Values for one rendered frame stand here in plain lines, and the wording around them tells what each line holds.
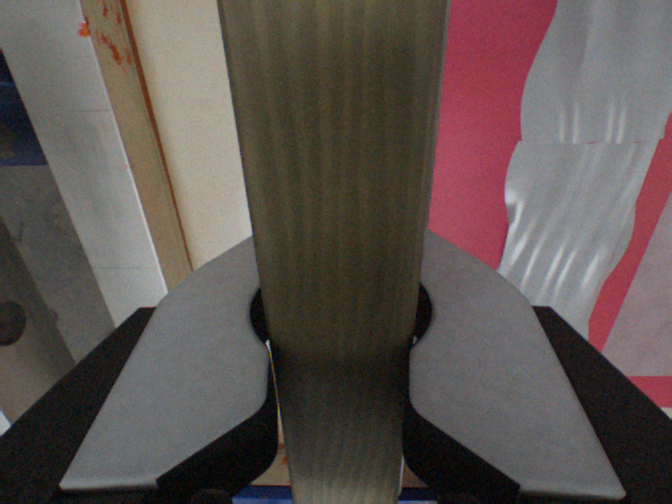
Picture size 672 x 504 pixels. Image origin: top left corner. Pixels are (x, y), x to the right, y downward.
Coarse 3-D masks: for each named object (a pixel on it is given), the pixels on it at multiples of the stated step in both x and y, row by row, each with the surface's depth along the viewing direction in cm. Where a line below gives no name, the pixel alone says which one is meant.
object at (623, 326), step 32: (448, 160) 21; (480, 160) 21; (448, 192) 22; (480, 192) 22; (640, 192) 21; (448, 224) 23; (480, 224) 23; (640, 224) 22; (480, 256) 24; (640, 256) 23; (608, 288) 25; (640, 288) 24; (608, 320) 26; (640, 320) 26; (608, 352) 27; (640, 352) 27; (640, 384) 29
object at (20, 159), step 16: (0, 96) 24; (16, 96) 24; (0, 112) 24; (16, 112) 24; (0, 128) 24; (16, 128) 24; (32, 128) 24; (0, 144) 25; (16, 144) 25; (32, 144) 25; (0, 160) 26; (16, 160) 26; (32, 160) 25
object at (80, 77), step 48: (0, 0) 15; (48, 0) 15; (96, 0) 16; (48, 48) 15; (96, 48) 16; (48, 96) 16; (96, 96) 16; (144, 96) 19; (48, 144) 17; (96, 144) 17; (144, 144) 19; (96, 192) 18; (144, 192) 19; (96, 240) 20; (144, 240) 20; (144, 288) 21; (288, 480) 31
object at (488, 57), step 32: (480, 0) 17; (512, 0) 17; (544, 0) 17; (448, 32) 18; (480, 32) 18; (512, 32) 18; (544, 32) 18; (448, 64) 18; (480, 64) 18; (512, 64) 18; (448, 96) 19; (480, 96) 19; (512, 96) 19; (448, 128) 20; (480, 128) 20; (512, 128) 20
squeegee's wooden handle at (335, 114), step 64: (256, 0) 5; (320, 0) 5; (384, 0) 5; (256, 64) 5; (320, 64) 5; (384, 64) 5; (256, 128) 5; (320, 128) 5; (384, 128) 5; (256, 192) 6; (320, 192) 6; (384, 192) 6; (256, 256) 7; (320, 256) 6; (384, 256) 6; (320, 320) 7; (384, 320) 7; (320, 384) 8; (384, 384) 8; (320, 448) 9; (384, 448) 9
